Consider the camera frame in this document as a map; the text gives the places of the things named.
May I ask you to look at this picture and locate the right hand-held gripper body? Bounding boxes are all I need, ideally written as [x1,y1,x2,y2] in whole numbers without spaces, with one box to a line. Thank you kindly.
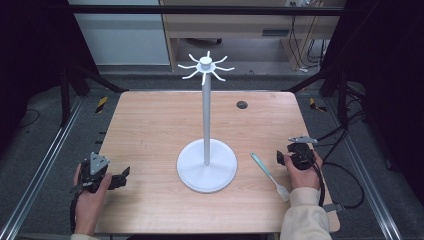
[286,134,319,171]

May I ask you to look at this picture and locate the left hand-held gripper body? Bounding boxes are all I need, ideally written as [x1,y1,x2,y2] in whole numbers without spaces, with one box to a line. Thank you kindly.
[70,151,113,194]

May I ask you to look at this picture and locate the person's right hand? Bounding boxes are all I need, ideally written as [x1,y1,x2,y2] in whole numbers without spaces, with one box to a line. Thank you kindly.
[283,150,324,192]

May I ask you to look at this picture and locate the person's left hand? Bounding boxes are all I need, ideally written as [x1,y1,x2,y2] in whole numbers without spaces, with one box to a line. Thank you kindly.
[72,162,113,236]

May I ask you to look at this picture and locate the yellow black floor tape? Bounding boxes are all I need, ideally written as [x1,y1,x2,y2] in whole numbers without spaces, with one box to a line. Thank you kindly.
[95,96,110,115]
[308,97,328,113]

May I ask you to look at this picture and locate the black metal stand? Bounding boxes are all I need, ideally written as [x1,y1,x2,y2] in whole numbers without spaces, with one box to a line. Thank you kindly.
[285,63,368,128]
[59,63,129,128]

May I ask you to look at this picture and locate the white hook rack stand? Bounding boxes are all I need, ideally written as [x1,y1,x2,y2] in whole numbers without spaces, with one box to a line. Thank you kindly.
[176,50,239,194]

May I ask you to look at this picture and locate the white cabinet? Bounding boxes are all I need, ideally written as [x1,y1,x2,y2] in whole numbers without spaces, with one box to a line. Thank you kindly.
[67,0,171,66]

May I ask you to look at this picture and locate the light wooden desk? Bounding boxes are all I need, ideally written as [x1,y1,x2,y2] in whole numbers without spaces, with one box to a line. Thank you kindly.
[159,0,347,72]

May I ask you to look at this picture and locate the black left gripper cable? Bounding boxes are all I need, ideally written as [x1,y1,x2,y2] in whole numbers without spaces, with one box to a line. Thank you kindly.
[68,189,83,235]

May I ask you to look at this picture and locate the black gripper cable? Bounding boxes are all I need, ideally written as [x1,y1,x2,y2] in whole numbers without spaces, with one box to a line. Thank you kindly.
[308,146,366,210]
[68,189,83,235]

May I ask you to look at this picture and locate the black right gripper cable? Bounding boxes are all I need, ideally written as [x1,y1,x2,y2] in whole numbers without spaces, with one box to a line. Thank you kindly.
[308,146,366,210]

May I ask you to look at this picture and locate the aluminium floor rail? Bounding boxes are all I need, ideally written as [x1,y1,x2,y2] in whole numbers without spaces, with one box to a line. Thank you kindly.
[324,98,404,240]
[0,95,86,240]

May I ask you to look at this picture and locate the grey cable plug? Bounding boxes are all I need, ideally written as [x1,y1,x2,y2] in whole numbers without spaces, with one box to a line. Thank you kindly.
[321,202,346,214]

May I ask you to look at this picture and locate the black hanging cables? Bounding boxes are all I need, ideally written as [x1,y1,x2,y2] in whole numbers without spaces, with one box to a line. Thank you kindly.
[288,1,329,73]

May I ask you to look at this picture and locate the black metal frame bar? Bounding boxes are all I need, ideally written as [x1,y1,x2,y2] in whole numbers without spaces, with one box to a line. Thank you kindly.
[66,4,348,17]

